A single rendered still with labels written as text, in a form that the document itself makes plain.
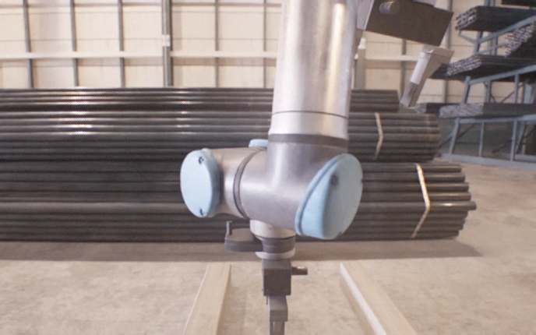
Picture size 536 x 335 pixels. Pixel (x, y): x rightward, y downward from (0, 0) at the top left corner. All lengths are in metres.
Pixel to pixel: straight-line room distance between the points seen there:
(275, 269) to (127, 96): 2.08
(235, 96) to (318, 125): 1.91
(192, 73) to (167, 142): 7.68
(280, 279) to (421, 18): 0.46
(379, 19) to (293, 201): 0.31
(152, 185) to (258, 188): 1.41
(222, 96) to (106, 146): 0.89
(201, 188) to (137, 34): 9.86
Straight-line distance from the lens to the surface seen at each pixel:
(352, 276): 1.24
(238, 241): 0.49
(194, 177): 0.36
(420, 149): 1.96
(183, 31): 9.74
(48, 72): 11.35
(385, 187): 1.72
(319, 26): 0.30
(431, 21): 0.51
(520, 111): 7.40
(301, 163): 0.27
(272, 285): 0.49
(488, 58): 7.23
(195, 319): 1.00
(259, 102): 2.13
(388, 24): 0.47
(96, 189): 1.82
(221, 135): 1.63
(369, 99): 2.30
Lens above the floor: 0.69
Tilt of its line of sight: 7 degrees down
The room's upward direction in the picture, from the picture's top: straight up
